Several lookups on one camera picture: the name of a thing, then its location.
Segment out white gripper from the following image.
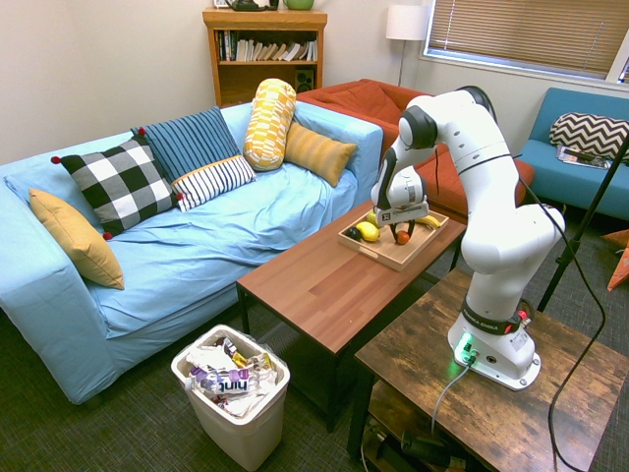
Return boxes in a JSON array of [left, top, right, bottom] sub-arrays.
[[389, 198, 429, 246]]

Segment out light wooden tray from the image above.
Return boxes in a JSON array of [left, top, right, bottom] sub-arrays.
[[336, 201, 451, 273]]

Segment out yellow lemon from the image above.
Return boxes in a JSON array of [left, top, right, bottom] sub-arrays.
[[355, 220, 382, 243]]

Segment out brown wooden coffee table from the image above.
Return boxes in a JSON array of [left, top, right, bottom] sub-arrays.
[[235, 199, 467, 434]]

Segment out mustard striped pillow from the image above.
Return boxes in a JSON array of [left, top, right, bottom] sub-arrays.
[[283, 121, 359, 189]]

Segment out orange red sofa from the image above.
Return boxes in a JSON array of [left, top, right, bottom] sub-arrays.
[[296, 78, 536, 223]]

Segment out teal blue couch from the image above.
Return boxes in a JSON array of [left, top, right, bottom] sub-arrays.
[[515, 87, 629, 223]]

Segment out yellow patterned bolster pillow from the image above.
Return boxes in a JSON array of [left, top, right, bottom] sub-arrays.
[[242, 78, 298, 172]]

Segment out magazine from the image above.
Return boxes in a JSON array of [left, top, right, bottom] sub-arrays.
[[555, 145, 614, 171]]

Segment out white navy striped pillow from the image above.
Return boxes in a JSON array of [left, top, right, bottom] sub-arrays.
[[170, 154, 257, 213]]

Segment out rustic dark wooden table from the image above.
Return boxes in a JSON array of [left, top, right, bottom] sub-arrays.
[[345, 266, 629, 472]]

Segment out wooden bookshelf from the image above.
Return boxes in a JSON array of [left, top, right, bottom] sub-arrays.
[[201, 6, 329, 109]]

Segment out black white chevron pillow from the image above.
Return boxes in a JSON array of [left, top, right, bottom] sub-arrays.
[[548, 111, 629, 164]]

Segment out light blue sofa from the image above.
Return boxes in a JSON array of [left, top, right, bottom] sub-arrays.
[[0, 100, 385, 407]]

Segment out white floor lamp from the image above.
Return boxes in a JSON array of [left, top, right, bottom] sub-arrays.
[[384, 4, 432, 89]]

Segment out row of books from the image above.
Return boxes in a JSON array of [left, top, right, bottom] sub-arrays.
[[216, 29, 319, 63]]

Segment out blue striped pillow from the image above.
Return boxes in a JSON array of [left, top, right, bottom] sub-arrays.
[[130, 105, 243, 184]]

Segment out hint plastic bottle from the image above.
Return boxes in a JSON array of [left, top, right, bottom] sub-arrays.
[[188, 367, 262, 398]]

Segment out wooden window blinds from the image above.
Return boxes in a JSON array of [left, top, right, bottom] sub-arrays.
[[424, 0, 629, 81]]

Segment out white trash bin with liner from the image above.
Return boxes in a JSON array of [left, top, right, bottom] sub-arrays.
[[170, 324, 292, 472]]

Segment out black white checkered pillow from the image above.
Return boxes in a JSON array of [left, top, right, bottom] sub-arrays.
[[50, 127, 184, 242]]

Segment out plain mustard pillow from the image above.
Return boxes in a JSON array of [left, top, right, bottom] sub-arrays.
[[28, 188, 126, 291]]

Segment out gray cable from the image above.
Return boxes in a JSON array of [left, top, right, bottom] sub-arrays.
[[429, 360, 474, 435]]

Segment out black camera stand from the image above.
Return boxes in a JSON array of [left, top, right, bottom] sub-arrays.
[[537, 146, 629, 314]]

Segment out black cable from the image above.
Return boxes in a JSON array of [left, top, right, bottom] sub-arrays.
[[510, 151, 607, 472]]

